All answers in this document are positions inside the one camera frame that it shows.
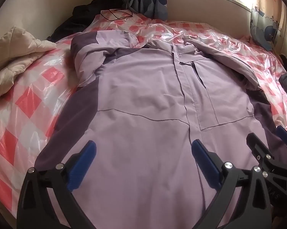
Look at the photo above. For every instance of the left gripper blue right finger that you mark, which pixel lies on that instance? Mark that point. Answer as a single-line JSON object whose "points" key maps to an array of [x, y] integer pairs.
{"points": [[209, 163]]}

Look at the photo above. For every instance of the black clothing pile by wall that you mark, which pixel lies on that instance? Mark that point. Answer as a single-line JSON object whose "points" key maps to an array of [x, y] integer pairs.
{"points": [[82, 17]]}

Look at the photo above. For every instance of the blue cartoon right curtain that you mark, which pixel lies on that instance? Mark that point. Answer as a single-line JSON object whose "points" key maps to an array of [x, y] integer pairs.
{"points": [[265, 22]]}

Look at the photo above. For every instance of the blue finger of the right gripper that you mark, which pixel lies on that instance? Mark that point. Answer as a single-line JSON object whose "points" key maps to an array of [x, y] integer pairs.
{"points": [[282, 133], [258, 148]]}

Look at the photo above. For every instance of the beige quilted blanket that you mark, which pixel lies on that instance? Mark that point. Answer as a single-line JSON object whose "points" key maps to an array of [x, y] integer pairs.
{"points": [[18, 50]]}

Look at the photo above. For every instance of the pink checkered plastic bed cover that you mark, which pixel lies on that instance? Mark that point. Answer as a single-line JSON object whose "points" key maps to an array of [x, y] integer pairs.
{"points": [[28, 112]]}

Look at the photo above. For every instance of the lilac and purple jacket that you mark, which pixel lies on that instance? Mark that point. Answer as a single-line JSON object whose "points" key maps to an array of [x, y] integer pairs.
{"points": [[143, 107]]}

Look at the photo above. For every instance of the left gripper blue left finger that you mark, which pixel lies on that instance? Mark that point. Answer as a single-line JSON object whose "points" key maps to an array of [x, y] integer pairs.
{"points": [[79, 164]]}

